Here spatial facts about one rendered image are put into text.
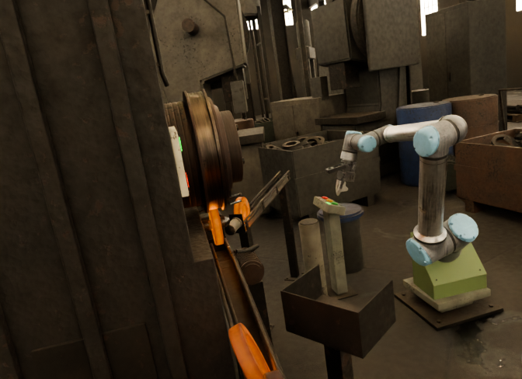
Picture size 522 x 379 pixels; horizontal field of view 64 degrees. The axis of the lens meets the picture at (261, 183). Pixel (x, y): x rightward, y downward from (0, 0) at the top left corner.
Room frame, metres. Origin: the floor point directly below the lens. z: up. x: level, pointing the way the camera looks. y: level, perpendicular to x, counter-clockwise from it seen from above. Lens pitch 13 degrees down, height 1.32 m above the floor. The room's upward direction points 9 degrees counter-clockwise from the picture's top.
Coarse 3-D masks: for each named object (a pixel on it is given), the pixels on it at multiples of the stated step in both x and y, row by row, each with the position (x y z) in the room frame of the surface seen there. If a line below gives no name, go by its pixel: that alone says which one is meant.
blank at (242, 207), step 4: (236, 200) 2.08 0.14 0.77; (244, 200) 2.11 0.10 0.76; (236, 204) 2.06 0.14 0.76; (240, 204) 2.06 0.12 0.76; (244, 204) 2.10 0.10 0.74; (248, 204) 2.15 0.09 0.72; (236, 208) 2.04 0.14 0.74; (240, 208) 2.05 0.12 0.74; (244, 208) 2.13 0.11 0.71; (248, 208) 2.15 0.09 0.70; (236, 212) 2.03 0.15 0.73; (240, 212) 2.04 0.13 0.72; (244, 212) 2.13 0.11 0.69; (248, 212) 2.14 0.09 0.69; (244, 216) 2.11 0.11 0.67
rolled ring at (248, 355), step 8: (232, 328) 0.89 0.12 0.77; (240, 328) 0.88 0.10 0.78; (232, 336) 0.86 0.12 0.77; (240, 336) 0.85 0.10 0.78; (248, 336) 0.93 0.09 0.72; (232, 344) 0.84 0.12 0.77; (240, 344) 0.83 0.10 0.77; (248, 344) 0.84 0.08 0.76; (256, 344) 0.96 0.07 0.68; (240, 352) 0.82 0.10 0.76; (248, 352) 0.81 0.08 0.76; (256, 352) 0.93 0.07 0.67; (240, 360) 0.80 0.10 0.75; (248, 360) 0.80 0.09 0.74; (256, 360) 0.92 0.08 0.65; (264, 360) 0.93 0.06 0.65; (248, 368) 0.79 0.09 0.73; (256, 368) 0.79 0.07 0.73; (264, 368) 0.90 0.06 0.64; (248, 376) 0.79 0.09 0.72; (256, 376) 0.79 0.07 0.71
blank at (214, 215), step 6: (210, 210) 1.56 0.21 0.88; (216, 210) 1.56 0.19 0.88; (210, 216) 1.58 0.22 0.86; (216, 216) 1.53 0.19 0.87; (216, 222) 1.52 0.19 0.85; (216, 228) 1.51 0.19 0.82; (216, 234) 1.51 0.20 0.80; (222, 234) 1.52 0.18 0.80; (216, 240) 1.52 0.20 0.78; (222, 240) 1.53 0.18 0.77
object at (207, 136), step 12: (192, 96) 1.51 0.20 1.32; (204, 96) 1.48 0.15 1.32; (192, 108) 1.44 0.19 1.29; (204, 108) 1.44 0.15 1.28; (204, 120) 1.41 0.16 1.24; (204, 132) 1.39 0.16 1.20; (216, 132) 1.38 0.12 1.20; (204, 144) 1.37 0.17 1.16; (216, 144) 1.37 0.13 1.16; (204, 156) 1.36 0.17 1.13; (216, 156) 1.37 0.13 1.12; (204, 168) 1.36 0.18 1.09; (216, 168) 1.37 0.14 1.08; (216, 180) 1.38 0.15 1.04; (216, 192) 1.40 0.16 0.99; (216, 204) 1.46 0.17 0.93
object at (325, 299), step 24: (288, 288) 1.17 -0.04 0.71; (312, 288) 1.25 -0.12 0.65; (384, 288) 1.07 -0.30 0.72; (288, 312) 1.13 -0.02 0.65; (312, 312) 1.07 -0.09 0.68; (336, 312) 1.01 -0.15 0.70; (360, 312) 0.97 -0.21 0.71; (384, 312) 1.06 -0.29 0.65; (312, 336) 1.07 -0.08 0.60; (336, 336) 1.02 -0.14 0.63; (360, 336) 0.96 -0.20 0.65; (336, 360) 1.11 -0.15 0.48
